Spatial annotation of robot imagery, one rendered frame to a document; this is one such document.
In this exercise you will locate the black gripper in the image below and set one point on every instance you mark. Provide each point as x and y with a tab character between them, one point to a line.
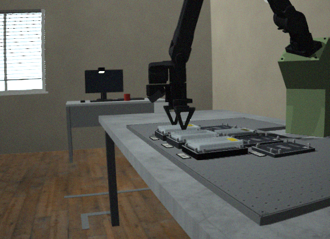
180	105

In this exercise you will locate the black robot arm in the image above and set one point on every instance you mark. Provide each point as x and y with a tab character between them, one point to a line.
285	17

